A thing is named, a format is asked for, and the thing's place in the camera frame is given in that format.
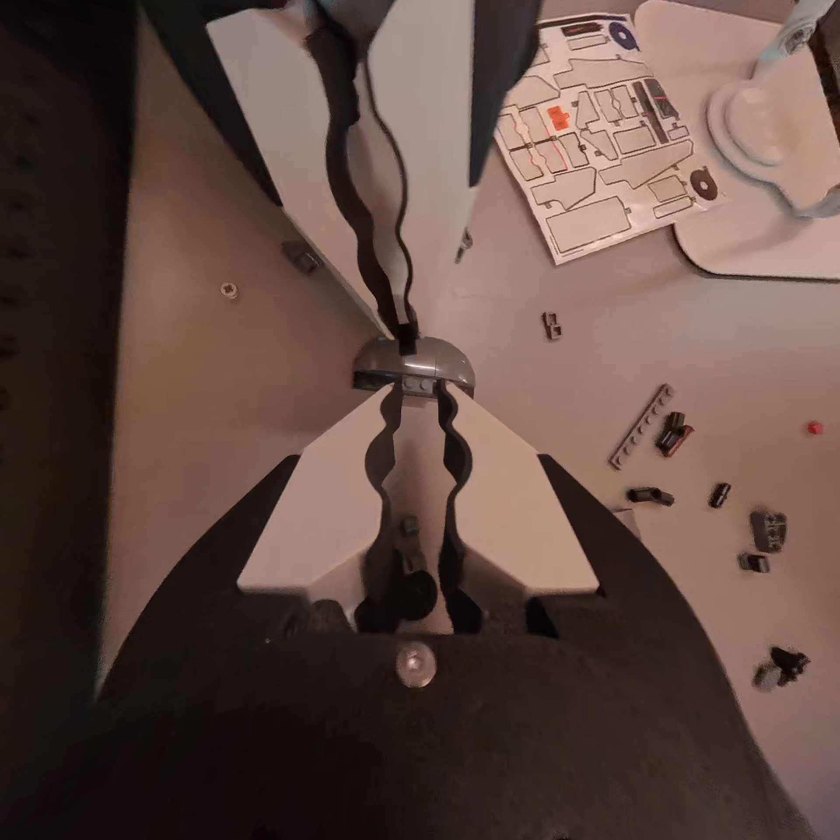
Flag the black and grey lego piece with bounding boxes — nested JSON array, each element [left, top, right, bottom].
[[751, 646, 811, 690]]

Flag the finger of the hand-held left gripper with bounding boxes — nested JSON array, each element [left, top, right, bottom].
[[366, 0, 476, 327], [206, 13, 403, 341]]

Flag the grey curved lego canopy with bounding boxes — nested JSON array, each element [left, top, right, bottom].
[[353, 336, 476, 398]]

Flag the long grey lego plate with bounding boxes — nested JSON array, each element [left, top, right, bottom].
[[609, 384, 676, 471]]

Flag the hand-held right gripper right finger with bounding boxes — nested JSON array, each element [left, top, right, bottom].
[[432, 382, 601, 635]]

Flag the black lego piece red ends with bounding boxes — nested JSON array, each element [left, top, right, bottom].
[[655, 411, 694, 455]]

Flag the lego sticker sheet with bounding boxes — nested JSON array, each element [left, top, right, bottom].
[[493, 13, 726, 266]]

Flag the dark grey lego block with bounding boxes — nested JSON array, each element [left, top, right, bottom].
[[750, 508, 788, 552]]

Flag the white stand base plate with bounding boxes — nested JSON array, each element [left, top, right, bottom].
[[633, 0, 840, 283]]

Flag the black round lego piece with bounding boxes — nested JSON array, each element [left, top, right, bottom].
[[392, 545, 438, 621]]

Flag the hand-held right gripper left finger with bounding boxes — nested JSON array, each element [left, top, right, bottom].
[[236, 385, 404, 634]]

